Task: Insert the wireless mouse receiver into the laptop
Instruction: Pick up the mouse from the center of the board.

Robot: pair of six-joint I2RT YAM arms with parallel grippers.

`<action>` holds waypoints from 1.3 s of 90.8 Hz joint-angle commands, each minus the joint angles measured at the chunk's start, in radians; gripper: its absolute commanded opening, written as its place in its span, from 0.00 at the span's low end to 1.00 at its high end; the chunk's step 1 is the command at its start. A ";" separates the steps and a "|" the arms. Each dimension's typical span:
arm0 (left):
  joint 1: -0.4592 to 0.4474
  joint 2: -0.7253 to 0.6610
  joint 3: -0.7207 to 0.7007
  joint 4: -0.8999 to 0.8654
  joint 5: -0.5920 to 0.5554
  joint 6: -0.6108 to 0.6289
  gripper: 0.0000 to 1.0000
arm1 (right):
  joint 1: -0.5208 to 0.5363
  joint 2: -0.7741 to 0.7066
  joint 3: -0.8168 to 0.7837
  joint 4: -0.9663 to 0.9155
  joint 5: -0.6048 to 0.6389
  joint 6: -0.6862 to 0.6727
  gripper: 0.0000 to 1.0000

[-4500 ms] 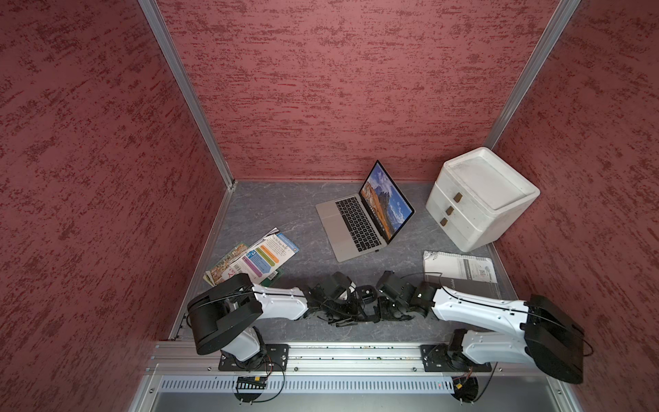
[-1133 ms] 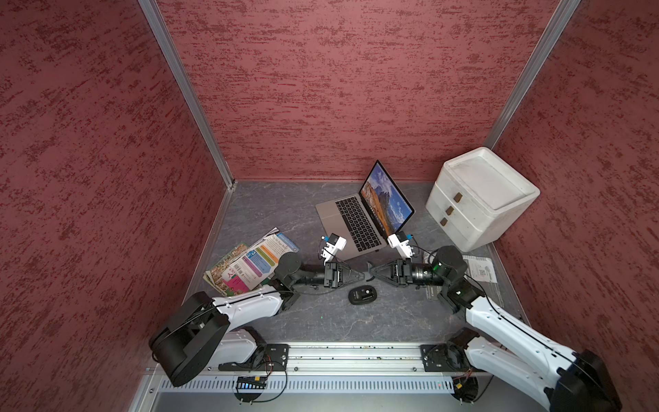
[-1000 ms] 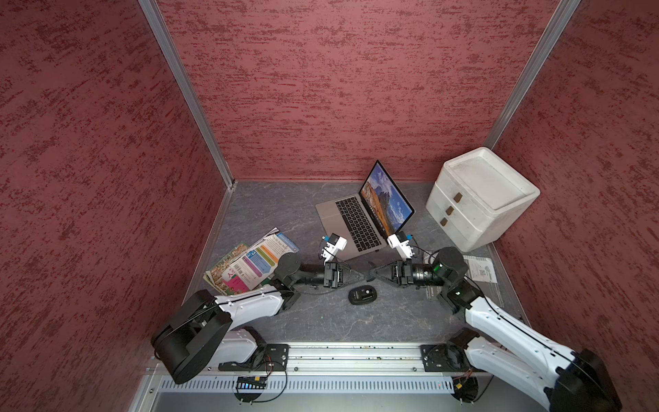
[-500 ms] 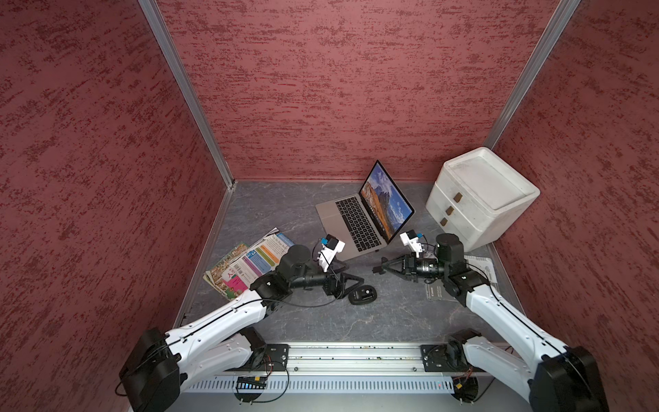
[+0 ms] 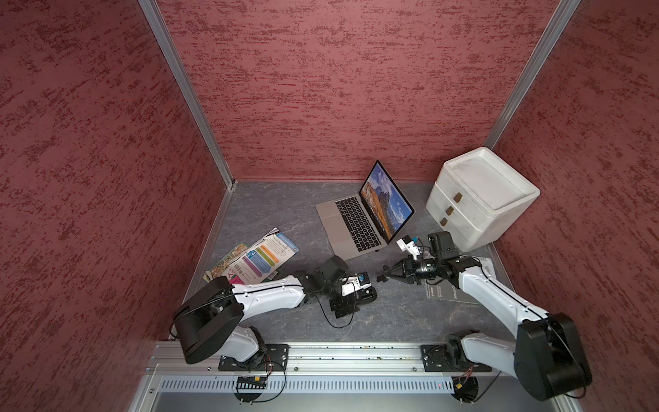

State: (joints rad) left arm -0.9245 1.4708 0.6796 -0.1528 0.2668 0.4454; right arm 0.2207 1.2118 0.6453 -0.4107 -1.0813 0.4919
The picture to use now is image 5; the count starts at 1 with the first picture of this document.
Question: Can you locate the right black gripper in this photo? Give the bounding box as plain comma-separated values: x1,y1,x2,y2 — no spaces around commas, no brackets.
383,253,441,283

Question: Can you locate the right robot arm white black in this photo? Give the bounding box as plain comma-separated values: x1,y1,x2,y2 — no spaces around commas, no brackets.
378,232,592,401

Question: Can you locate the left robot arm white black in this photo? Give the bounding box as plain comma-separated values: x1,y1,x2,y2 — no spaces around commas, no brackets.
172,256,377,370

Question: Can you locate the silver open laptop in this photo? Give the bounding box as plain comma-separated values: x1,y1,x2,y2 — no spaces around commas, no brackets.
316,161,415,261

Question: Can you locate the white paper manual in sleeve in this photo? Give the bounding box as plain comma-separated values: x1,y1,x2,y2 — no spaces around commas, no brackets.
422,257,497,306

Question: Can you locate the colourful booklet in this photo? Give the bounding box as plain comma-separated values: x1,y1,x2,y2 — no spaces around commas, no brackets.
222,228,300,284

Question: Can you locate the green colourful booklet underneath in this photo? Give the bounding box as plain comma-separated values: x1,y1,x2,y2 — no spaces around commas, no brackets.
203,243,247,283

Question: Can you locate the white three-drawer storage box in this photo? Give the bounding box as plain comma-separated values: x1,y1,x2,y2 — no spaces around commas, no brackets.
426,147,541,252

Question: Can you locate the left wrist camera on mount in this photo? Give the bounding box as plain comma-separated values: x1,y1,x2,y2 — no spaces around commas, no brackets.
341,272,372,296

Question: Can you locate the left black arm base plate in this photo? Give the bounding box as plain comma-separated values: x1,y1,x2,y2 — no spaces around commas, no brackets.
218,343,290,374

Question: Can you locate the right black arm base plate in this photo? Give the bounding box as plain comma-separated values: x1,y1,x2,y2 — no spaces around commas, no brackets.
420,343,492,374

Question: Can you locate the aluminium front rail frame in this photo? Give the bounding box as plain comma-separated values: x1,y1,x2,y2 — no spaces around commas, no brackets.
129,342,582,411

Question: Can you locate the right aluminium corner post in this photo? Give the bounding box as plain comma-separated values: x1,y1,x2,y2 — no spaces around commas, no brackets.
483,0,581,150

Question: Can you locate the aluminium corner post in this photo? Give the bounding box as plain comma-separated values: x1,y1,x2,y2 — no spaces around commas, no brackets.
137,0,238,191
483,0,581,150

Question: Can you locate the left aluminium corner post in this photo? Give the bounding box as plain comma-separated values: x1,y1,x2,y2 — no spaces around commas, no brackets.
137,0,238,191

